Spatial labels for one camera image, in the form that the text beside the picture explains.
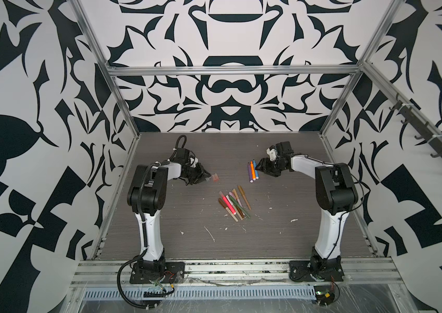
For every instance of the aluminium front rail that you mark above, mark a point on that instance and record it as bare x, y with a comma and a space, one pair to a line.
241, 272

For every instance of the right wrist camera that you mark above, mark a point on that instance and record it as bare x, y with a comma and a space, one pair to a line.
272, 153

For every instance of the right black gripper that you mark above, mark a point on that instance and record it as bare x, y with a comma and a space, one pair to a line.
265, 167

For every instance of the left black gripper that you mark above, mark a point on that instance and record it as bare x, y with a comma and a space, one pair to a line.
202, 175

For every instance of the orange highlighter pen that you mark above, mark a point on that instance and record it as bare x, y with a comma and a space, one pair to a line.
252, 170

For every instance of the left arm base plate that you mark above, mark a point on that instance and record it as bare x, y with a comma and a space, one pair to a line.
144, 272

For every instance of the light pink cap pen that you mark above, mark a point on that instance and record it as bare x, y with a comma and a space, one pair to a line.
240, 213

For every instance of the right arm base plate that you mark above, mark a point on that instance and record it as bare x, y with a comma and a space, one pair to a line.
316, 270

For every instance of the purple marker pen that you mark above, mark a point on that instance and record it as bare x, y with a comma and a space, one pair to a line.
250, 176

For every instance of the white cable duct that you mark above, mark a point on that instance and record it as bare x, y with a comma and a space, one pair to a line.
182, 293

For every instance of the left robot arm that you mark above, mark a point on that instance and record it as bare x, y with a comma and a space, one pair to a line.
147, 197

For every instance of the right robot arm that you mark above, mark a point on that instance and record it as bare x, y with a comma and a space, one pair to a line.
336, 195

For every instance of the pink highlighter pen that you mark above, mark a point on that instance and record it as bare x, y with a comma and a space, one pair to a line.
227, 202

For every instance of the green pen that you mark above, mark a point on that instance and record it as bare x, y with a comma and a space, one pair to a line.
241, 209

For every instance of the green circuit board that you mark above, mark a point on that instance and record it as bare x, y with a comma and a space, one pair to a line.
327, 295

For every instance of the blue highlighter pen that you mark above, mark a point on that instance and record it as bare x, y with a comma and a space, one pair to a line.
256, 174

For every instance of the black wall hook rack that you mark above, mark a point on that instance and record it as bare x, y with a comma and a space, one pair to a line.
426, 130

